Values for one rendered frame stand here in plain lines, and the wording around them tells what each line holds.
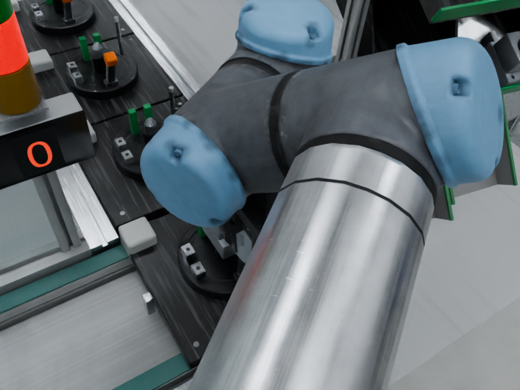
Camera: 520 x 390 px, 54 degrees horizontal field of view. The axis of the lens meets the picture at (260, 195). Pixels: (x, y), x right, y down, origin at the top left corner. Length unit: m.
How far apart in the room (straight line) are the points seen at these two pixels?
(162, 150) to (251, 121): 0.06
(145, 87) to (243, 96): 0.76
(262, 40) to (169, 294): 0.46
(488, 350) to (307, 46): 0.67
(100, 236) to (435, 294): 0.57
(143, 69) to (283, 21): 0.75
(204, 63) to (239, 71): 0.95
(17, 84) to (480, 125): 0.44
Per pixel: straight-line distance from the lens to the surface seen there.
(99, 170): 0.92
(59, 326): 0.83
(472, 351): 0.93
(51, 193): 0.75
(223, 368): 0.20
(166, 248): 0.80
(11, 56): 0.56
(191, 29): 1.45
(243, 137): 0.31
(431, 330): 0.92
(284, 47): 0.38
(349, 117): 0.25
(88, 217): 0.87
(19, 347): 0.83
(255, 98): 0.31
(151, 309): 0.78
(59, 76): 1.14
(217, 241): 0.70
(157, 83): 1.09
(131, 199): 0.87
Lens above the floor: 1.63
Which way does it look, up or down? 49 degrees down
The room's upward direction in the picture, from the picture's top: 5 degrees clockwise
